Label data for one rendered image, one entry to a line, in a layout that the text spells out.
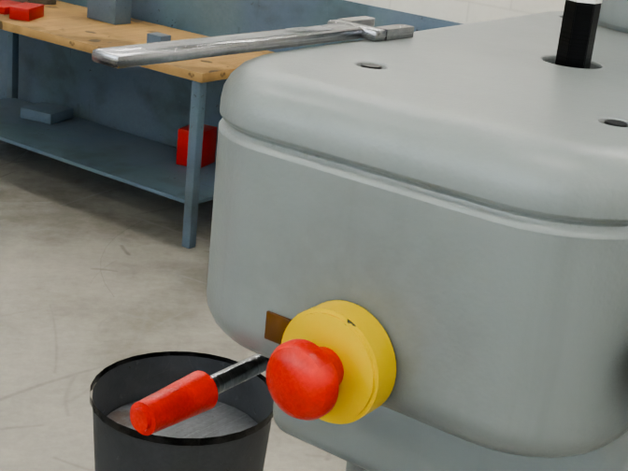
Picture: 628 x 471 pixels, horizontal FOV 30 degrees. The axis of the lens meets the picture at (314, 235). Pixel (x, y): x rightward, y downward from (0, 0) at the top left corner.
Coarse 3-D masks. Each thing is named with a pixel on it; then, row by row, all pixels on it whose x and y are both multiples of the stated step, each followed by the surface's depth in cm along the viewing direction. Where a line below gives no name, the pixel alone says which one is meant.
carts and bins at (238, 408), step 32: (160, 352) 317; (192, 352) 319; (96, 384) 299; (128, 384) 313; (160, 384) 319; (256, 384) 312; (96, 416) 287; (128, 416) 307; (224, 416) 312; (256, 416) 312; (96, 448) 292; (128, 448) 280; (160, 448) 276; (192, 448) 277; (224, 448) 280; (256, 448) 289
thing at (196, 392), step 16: (224, 368) 69; (240, 368) 70; (256, 368) 70; (176, 384) 66; (192, 384) 66; (208, 384) 66; (224, 384) 68; (144, 400) 64; (160, 400) 64; (176, 400) 65; (192, 400) 65; (208, 400) 66; (144, 416) 63; (160, 416) 63; (176, 416) 64; (192, 416) 66; (144, 432) 64
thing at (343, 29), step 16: (256, 32) 67; (272, 32) 68; (288, 32) 68; (304, 32) 69; (320, 32) 70; (336, 32) 71; (352, 32) 72; (368, 32) 72; (384, 32) 73; (400, 32) 74; (112, 48) 59; (128, 48) 59; (144, 48) 60; (160, 48) 60; (176, 48) 61; (192, 48) 61; (208, 48) 62; (224, 48) 63; (240, 48) 64; (256, 48) 65; (272, 48) 66; (112, 64) 58; (128, 64) 58; (144, 64) 59
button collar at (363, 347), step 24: (312, 312) 58; (336, 312) 57; (360, 312) 58; (288, 336) 59; (312, 336) 58; (336, 336) 57; (360, 336) 57; (384, 336) 57; (360, 360) 57; (384, 360) 57; (360, 384) 57; (384, 384) 57; (336, 408) 58; (360, 408) 57
